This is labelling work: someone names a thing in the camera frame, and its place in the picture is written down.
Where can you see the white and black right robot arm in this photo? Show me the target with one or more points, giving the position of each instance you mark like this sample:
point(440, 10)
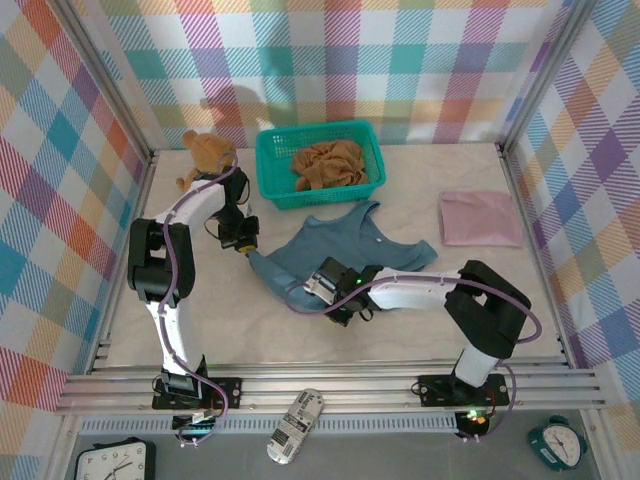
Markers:
point(490, 305)

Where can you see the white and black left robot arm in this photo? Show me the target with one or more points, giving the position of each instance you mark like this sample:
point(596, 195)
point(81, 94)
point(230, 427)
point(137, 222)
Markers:
point(160, 260)

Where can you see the blue tank top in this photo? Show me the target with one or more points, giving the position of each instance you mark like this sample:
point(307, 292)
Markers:
point(350, 240)

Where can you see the aluminium side rail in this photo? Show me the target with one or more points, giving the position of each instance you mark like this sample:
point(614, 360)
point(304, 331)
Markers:
point(509, 170)
point(145, 182)

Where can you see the pink tank top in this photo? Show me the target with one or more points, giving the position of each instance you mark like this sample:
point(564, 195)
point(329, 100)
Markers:
point(480, 220)

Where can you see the aluminium frame post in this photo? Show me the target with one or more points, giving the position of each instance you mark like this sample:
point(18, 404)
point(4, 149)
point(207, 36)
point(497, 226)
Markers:
point(105, 75)
point(545, 75)

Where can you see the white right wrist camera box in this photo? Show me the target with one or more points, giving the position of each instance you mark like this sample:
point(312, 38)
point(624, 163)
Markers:
point(316, 284)

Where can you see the teal alarm clock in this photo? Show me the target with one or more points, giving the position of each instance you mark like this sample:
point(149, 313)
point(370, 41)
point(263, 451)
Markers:
point(557, 442)

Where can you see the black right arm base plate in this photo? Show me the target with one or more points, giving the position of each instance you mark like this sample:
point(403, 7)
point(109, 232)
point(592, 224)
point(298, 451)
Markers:
point(435, 390)

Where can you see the brown teddy bear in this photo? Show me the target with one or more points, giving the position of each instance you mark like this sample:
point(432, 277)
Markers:
point(205, 147)

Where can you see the brown tank top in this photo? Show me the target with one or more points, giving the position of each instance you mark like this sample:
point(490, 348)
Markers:
point(330, 165)

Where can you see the teal plastic basket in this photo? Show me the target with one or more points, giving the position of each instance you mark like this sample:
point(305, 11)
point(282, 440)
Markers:
point(280, 150)

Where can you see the black square clock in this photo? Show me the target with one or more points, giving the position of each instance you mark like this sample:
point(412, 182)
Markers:
point(115, 460)

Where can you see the long aluminium frame rail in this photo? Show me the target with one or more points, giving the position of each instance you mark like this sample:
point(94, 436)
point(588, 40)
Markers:
point(375, 387)

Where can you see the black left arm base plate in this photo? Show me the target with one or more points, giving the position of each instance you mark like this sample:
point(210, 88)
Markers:
point(225, 392)

